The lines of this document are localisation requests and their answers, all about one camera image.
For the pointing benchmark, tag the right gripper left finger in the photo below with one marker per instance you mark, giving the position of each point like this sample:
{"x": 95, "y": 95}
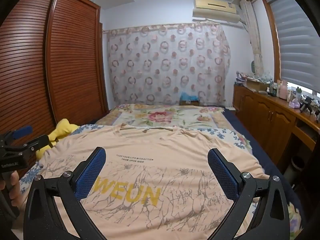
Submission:
{"x": 42, "y": 219}

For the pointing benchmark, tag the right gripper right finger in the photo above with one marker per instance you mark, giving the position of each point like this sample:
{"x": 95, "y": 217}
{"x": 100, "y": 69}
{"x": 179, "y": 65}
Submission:
{"x": 271, "y": 217}

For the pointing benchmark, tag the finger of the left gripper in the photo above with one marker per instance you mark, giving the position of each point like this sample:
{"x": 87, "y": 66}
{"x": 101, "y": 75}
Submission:
{"x": 31, "y": 146}
{"x": 10, "y": 136}

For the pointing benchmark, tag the peach printed t-shirt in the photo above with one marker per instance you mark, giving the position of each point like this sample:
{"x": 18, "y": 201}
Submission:
{"x": 155, "y": 184}

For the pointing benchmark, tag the yellow plush toy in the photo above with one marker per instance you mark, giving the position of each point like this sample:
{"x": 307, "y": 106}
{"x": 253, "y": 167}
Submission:
{"x": 62, "y": 130}

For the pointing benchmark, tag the navy bed sheet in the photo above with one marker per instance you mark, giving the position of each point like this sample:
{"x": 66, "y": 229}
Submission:
{"x": 265, "y": 161}

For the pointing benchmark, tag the brown louvered wardrobe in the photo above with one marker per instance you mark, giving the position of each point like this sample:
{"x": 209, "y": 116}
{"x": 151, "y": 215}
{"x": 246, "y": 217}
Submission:
{"x": 51, "y": 65}

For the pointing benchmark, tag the wooden sideboard cabinet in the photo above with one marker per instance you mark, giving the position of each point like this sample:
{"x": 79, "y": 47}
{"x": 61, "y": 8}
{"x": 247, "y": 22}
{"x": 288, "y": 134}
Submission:
{"x": 272, "y": 122}

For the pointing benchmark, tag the pink floral bedspread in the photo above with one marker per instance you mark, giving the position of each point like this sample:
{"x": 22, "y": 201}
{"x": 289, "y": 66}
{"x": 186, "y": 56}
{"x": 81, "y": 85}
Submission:
{"x": 190, "y": 117}

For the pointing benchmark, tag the circle patterned curtain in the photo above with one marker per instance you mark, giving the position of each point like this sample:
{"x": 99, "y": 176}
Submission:
{"x": 157, "y": 64}

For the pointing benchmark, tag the pink bottle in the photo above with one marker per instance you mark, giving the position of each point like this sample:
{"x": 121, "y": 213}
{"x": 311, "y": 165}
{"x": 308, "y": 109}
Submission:
{"x": 283, "y": 90}

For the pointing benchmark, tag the cardboard box on cabinet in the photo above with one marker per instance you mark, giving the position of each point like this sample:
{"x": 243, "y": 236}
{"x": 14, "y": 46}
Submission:
{"x": 256, "y": 85}

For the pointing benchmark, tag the blue item on box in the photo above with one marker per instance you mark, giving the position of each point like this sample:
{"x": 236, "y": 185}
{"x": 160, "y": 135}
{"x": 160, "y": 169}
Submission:
{"x": 188, "y": 98}

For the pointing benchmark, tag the grey window blind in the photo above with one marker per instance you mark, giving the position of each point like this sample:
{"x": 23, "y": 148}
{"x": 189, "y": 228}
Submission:
{"x": 298, "y": 44}

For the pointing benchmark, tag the tied beige curtain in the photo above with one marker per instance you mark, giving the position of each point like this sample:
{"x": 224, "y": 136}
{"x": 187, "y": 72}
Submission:
{"x": 254, "y": 35}

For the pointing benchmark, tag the wall air conditioner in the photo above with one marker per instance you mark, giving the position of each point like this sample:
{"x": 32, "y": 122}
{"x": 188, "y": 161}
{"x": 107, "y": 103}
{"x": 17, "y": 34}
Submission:
{"x": 216, "y": 10}

